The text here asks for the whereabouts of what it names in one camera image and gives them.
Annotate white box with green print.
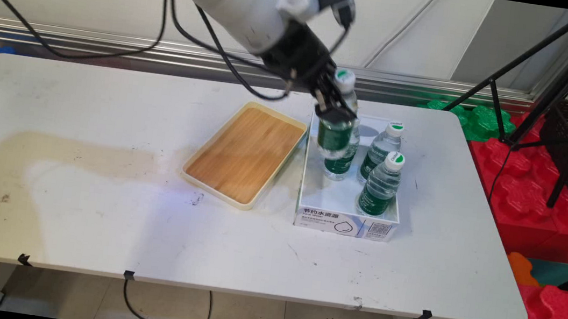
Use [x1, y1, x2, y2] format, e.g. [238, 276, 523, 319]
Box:
[292, 108, 413, 244]

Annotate water bottle with green label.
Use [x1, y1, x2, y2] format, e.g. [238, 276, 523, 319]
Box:
[314, 67, 365, 162]
[355, 147, 407, 220]
[321, 124, 362, 184]
[357, 117, 406, 189]

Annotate long black hanging cable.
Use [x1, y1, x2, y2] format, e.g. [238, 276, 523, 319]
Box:
[0, 0, 170, 70]

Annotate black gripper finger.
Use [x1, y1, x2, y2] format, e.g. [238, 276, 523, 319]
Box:
[310, 84, 363, 129]
[322, 71, 354, 110]

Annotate orange foam piece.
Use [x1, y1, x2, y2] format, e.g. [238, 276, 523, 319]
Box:
[503, 251, 545, 288]

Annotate black floor cable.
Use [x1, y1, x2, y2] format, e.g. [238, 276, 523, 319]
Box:
[119, 277, 216, 319]

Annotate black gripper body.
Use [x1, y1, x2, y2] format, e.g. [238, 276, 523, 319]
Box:
[257, 15, 340, 88]

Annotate black looped cable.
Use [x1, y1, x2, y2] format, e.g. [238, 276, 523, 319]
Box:
[161, 0, 282, 72]

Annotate wooden tray with cream rim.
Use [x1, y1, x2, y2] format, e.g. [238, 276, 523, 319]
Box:
[177, 94, 311, 217]

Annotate red foam block stack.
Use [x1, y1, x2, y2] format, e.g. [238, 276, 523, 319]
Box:
[456, 107, 568, 263]

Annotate aluminium wall rail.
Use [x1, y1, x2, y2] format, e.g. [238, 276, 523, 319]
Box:
[0, 18, 538, 112]

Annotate black cable to gripper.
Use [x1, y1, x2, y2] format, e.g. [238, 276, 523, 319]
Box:
[184, 5, 300, 103]

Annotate teal foam mat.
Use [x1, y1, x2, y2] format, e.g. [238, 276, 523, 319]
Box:
[526, 258, 568, 290]

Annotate green foam blocks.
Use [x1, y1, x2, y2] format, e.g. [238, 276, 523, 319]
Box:
[415, 96, 518, 146]

